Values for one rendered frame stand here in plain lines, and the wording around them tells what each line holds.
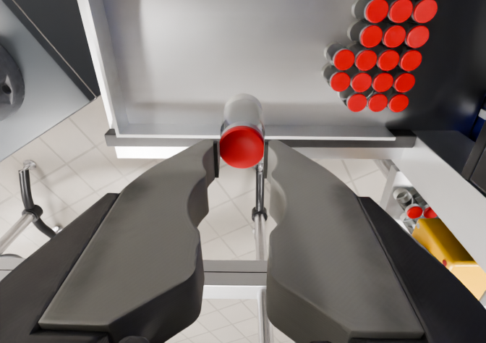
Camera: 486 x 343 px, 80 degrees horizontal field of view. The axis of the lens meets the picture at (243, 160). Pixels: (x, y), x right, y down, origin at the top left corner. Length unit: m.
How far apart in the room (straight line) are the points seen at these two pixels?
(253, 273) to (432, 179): 0.90
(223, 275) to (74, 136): 0.95
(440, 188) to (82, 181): 1.59
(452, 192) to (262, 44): 0.26
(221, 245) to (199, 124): 1.47
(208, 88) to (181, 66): 0.04
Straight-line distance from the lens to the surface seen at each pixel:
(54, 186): 1.83
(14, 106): 0.58
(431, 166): 0.41
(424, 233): 0.42
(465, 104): 0.47
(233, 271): 1.21
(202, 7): 0.36
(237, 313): 2.36
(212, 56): 0.36
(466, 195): 0.36
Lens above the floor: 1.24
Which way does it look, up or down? 59 degrees down
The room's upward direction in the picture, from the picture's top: 179 degrees counter-clockwise
